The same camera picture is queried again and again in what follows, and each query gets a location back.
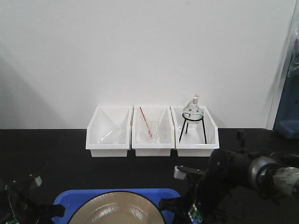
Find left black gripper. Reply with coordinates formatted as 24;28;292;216
0;179;65;224

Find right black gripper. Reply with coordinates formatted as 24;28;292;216
158;149;251;224

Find blue plastic tray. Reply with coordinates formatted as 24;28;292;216
52;188;180;224

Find beige plate with black rim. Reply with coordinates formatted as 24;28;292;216
69;191;166;224

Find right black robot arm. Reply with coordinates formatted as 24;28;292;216
158;149;299;224

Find middle white plastic bin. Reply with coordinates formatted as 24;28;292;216
131;106;175;157

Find white plastic bin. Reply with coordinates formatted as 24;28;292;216
85;106;133;157
171;106;219;157
131;106;175;157

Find right white plastic bin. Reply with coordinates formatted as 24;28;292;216
171;106;219;157

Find red glass stirring rod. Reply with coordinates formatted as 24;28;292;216
139;107;153;138

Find clear glass beaker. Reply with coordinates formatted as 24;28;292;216
141;113;159;143

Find glass alcohol lamp flask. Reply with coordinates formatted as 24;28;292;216
182;95;204;124

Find clear glassware in left bin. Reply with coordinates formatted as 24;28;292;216
97;128;126;144

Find left white plastic bin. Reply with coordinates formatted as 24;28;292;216
85;106;133;157

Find blue machine at right edge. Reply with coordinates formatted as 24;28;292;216
274;32;299;139

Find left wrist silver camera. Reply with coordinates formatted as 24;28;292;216
29;175;43;190

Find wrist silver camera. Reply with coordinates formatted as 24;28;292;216
29;175;43;190
174;165;206;180

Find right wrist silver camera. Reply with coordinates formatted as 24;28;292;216
174;165;206;180

